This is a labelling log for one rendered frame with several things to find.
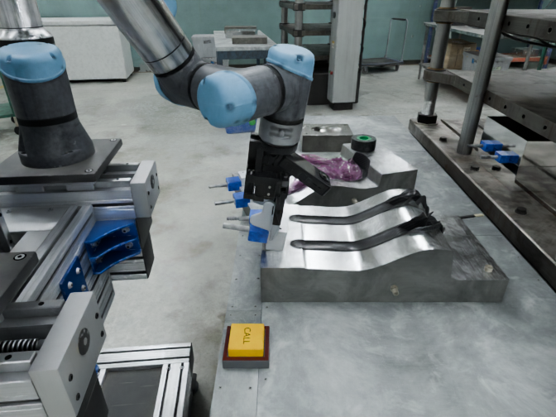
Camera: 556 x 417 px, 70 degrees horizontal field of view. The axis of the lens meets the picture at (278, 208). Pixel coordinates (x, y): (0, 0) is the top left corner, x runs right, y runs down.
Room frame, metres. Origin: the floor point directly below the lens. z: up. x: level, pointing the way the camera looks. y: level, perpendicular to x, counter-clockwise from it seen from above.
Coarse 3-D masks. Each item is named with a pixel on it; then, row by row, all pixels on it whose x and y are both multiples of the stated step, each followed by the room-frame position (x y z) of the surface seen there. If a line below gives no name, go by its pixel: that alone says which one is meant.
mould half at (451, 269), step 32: (384, 192) 0.88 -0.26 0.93; (288, 224) 0.79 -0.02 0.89; (320, 224) 0.80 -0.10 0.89; (352, 224) 0.79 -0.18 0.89; (384, 224) 0.75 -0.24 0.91; (448, 224) 0.84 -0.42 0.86; (288, 256) 0.66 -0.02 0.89; (320, 256) 0.67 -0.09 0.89; (352, 256) 0.67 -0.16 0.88; (384, 256) 0.65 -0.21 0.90; (416, 256) 0.63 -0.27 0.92; (448, 256) 0.63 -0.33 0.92; (480, 256) 0.70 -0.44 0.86; (288, 288) 0.63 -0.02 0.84; (320, 288) 0.63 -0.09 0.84; (352, 288) 0.63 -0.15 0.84; (384, 288) 0.63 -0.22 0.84; (416, 288) 0.63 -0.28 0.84; (448, 288) 0.63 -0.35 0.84; (480, 288) 0.63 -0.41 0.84
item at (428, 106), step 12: (444, 0) 1.91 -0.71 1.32; (444, 24) 1.90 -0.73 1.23; (444, 36) 1.90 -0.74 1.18; (444, 48) 1.90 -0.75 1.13; (432, 60) 1.92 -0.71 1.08; (432, 84) 1.90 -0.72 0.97; (432, 96) 1.90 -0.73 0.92; (432, 108) 1.90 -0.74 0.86; (420, 120) 1.91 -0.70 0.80; (432, 120) 1.89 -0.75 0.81
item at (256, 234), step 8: (224, 224) 0.70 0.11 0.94; (232, 224) 0.70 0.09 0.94; (280, 224) 0.70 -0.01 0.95; (248, 232) 0.70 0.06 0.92; (256, 232) 0.68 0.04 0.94; (264, 232) 0.68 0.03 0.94; (280, 232) 0.68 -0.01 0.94; (248, 240) 0.68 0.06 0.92; (256, 240) 0.68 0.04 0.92; (264, 240) 0.68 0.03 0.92; (272, 240) 0.68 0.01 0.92; (280, 240) 0.68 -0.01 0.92; (272, 248) 0.68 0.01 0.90; (280, 248) 0.68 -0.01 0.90
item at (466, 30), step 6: (426, 24) 6.91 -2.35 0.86; (432, 24) 6.68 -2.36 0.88; (426, 30) 6.99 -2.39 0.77; (450, 30) 6.02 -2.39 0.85; (456, 30) 5.84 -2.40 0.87; (462, 30) 5.70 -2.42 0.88; (468, 30) 5.70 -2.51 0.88; (474, 30) 5.70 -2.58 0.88; (480, 30) 5.70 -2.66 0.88; (426, 36) 6.98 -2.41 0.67; (480, 36) 5.18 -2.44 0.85; (504, 36) 5.07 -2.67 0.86; (516, 36) 5.08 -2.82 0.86; (522, 36) 5.08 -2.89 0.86; (528, 54) 5.14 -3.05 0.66; (420, 60) 7.00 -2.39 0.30; (528, 60) 5.13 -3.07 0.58; (420, 66) 6.98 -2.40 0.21; (426, 66) 6.72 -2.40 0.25; (420, 72) 6.98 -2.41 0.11
